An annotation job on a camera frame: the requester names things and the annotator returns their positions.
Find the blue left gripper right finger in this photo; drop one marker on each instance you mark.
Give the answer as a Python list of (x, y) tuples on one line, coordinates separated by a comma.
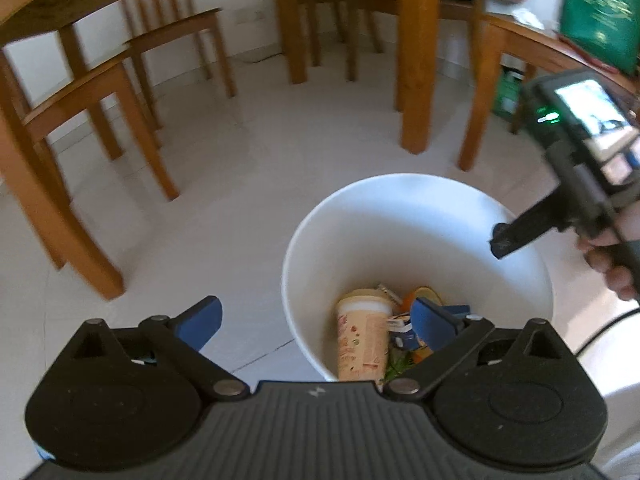
[(436, 326)]

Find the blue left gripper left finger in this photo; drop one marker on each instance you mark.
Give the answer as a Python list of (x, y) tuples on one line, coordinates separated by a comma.
[(197, 325)]

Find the blue milk carton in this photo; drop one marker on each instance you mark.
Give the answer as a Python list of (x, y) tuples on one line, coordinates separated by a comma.
[(402, 334)]

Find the orange peel half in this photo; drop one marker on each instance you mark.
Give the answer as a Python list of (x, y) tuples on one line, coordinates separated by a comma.
[(423, 293)]

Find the beige paper cup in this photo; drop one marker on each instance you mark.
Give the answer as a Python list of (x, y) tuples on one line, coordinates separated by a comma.
[(362, 335)]

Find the white plastic waste bin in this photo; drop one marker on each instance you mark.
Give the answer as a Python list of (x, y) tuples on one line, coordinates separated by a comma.
[(404, 231)]

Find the person right hand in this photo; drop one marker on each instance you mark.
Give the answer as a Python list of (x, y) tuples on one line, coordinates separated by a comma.
[(618, 278)]

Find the green book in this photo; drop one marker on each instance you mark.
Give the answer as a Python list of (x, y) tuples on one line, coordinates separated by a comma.
[(606, 29)]

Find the wooden table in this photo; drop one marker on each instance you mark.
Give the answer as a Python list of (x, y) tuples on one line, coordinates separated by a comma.
[(492, 36)]

